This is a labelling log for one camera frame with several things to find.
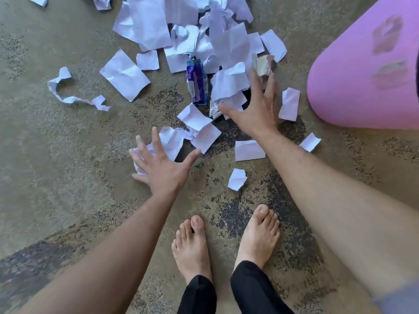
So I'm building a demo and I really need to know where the person's right hand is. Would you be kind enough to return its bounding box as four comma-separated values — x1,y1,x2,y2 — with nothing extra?
218,68,283,137

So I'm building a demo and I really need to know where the person's left hand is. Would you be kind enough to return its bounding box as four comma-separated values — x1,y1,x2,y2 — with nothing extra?
129,127,201,195

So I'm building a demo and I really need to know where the person's right forearm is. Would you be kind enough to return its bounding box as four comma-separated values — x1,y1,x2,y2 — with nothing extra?
249,129,419,299

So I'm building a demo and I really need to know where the person's left forearm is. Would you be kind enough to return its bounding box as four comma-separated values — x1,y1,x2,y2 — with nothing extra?
18,189,180,314

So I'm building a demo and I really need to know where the silver foil wrapper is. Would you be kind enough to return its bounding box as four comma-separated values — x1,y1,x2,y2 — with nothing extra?
209,100,225,121

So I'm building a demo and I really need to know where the beige crumpled wrapper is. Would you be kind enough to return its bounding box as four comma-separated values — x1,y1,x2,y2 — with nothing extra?
251,54,275,77

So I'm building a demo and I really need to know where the blue snack packet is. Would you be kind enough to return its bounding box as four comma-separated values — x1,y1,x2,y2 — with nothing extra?
186,59,209,106

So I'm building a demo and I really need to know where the person's left foot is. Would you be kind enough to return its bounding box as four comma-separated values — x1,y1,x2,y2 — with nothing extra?
171,215,213,285

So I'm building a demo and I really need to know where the person's foot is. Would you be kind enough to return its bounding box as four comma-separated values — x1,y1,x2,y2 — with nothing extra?
234,204,281,270
171,215,213,285

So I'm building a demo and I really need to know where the pink plastic bin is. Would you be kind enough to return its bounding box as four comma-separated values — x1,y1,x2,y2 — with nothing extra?
307,0,419,131

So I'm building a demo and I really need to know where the person's right foot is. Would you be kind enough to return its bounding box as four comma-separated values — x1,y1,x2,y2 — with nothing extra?
234,204,281,270

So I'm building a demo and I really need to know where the pile of white paper scraps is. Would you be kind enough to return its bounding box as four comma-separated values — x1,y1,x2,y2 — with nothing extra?
26,0,322,192

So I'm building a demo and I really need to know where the person's left black trouser leg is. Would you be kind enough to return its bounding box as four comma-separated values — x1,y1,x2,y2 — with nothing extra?
177,275,217,314

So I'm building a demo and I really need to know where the person's black trouser leg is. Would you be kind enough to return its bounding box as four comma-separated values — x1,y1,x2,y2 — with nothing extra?
177,275,217,314
230,260,295,314

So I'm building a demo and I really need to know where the person's right black trouser leg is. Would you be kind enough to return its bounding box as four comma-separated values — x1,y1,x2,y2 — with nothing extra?
230,260,295,314

